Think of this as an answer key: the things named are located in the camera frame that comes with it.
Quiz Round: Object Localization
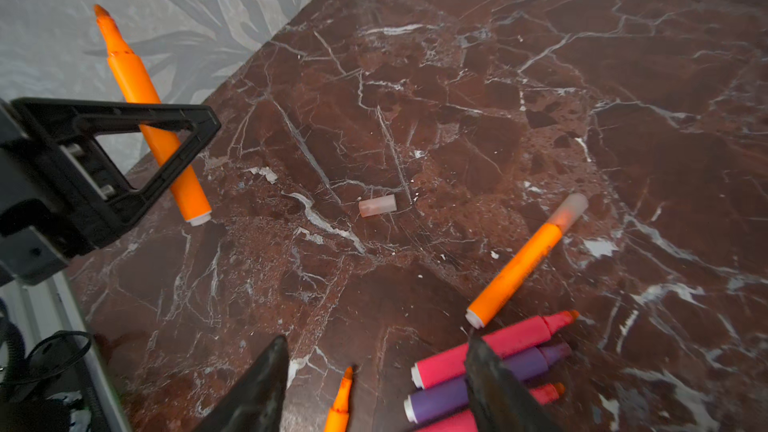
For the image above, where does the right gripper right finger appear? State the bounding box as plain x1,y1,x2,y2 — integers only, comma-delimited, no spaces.
464,337,562,432

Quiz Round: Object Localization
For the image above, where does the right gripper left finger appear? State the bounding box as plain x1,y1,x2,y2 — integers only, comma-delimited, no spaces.
194,335,290,432

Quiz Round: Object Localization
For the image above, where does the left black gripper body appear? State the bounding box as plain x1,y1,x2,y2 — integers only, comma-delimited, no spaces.
1,98,96,285

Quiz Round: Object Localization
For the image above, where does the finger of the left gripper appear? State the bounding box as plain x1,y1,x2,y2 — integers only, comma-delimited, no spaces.
11,97,222,253

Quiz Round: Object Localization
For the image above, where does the orange marker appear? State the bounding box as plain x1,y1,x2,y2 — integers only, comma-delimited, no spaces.
465,221,565,329
92,4,213,228

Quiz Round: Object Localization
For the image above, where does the translucent pen cap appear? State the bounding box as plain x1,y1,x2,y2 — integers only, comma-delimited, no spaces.
358,195,397,217
547,193,589,234

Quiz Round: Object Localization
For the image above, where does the pink marker lower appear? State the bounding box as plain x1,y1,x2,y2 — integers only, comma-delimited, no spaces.
418,383,566,432

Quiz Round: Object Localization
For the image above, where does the pink marker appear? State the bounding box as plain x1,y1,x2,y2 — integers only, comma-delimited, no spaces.
418,383,566,432
410,310,580,389

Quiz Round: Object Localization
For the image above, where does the purple marker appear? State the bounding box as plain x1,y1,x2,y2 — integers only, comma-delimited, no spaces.
404,343,572,424

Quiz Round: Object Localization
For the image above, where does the pink marker upper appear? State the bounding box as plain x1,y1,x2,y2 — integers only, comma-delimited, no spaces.
410,310,580,389

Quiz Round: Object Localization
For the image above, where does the orange marker lower diagonal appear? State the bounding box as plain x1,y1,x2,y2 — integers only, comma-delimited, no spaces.
324,367,354,432

